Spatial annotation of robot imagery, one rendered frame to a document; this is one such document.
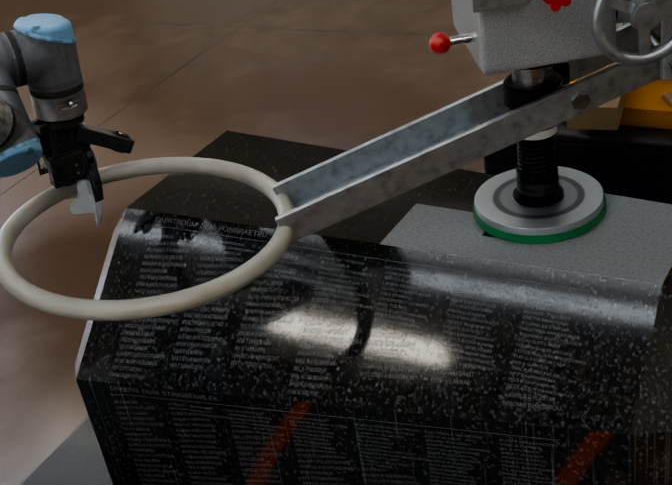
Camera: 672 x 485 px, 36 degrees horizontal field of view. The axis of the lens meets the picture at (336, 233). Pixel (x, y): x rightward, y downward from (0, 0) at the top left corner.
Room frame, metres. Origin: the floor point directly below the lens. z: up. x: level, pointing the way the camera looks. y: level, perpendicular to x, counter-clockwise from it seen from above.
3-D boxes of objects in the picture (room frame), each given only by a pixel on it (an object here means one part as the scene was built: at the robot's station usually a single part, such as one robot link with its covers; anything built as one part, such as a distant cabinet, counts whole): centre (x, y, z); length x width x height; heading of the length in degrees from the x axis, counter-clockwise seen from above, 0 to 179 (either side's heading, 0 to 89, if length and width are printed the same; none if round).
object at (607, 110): (1.90, -0.58, 0.81); 0.20 x 0.10 x 0.05; 155
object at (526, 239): (1.48, -0.34, 0.84); 0.22 x 0.22 x 0.04
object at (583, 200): (1.48, -0.34, 0.84); 0.21 x 0.21 x 0.01
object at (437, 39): (1.40, -0.22, 1.17); 0.08 x 0.03 x 0.03; 91
